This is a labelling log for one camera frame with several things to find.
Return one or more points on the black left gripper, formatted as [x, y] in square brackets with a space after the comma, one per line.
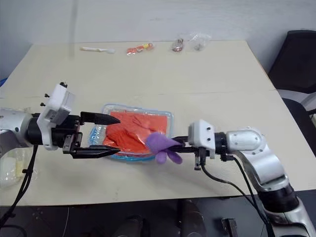
[70, 128]

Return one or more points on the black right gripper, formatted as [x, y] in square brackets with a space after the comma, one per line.
[202, 158]

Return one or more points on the clear plastic pouch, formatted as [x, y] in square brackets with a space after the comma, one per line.
[97, 134]

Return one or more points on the purple glove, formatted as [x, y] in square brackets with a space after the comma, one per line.
[158, 143]

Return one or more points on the orange cloth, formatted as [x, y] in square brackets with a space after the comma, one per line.
[130, 130]

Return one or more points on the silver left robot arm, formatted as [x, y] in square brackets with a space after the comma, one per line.
[14, 123]

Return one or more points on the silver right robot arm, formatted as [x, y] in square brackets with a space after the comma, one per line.
[261, 158]

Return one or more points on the clear plastic bag at edge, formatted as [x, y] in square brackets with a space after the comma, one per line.
[12, 170]

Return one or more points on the orange snack packet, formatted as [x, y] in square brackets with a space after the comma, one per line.
[138, 48]

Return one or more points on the small clear packet red contents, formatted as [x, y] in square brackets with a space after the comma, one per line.
[177, 45]

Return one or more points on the crumpled clear plastic bag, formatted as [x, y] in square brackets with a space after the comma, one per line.
[198, 42]

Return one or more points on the black chair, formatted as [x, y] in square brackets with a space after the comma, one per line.
[293, 64]

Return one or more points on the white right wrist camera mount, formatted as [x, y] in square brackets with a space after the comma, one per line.
[201, 134]

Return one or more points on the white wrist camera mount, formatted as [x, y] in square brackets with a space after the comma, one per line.
[58, 103]
[201, 134]

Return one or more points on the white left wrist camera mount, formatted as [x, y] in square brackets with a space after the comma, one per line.
[58, 103]

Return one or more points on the black metal bracket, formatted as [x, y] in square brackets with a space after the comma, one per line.
[229, 227]

